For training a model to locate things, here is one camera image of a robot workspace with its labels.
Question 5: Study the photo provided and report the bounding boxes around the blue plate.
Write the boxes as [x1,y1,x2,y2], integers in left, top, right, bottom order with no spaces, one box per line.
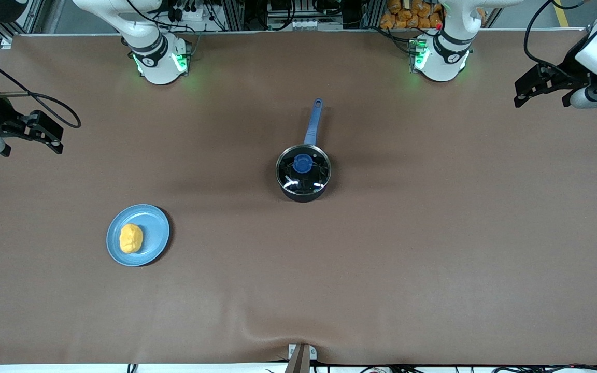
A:
[106,204,170,267]

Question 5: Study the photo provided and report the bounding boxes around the bag of orange items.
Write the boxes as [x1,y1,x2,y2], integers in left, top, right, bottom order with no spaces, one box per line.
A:
[380,0,445,30]

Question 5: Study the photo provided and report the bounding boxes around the brown table cover cloth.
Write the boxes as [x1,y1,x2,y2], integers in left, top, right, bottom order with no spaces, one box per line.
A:
[0,28,597,366]

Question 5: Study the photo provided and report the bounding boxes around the white power strip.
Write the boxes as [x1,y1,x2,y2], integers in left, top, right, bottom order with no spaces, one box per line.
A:
[165,4,207,22]
[284,18,326,30]

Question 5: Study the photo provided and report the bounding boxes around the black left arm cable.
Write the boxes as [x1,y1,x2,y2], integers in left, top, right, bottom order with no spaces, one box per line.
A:
[523,0,589,78]

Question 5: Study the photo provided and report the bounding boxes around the aluminium frame post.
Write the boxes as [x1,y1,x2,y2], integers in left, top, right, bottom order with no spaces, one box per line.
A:
[366,0,387,29]
[220,0,245,32]

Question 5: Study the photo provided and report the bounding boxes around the dark pot with blue handle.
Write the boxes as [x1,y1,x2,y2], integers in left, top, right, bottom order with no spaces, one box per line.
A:
[276,98,332,203]

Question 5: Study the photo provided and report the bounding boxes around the brown camera pole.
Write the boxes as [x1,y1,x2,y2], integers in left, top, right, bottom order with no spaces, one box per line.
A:
[284,345,311,373]

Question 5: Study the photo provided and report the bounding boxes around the grey metal bracket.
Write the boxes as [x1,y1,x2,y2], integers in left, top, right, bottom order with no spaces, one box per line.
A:
[288,343,318,361]

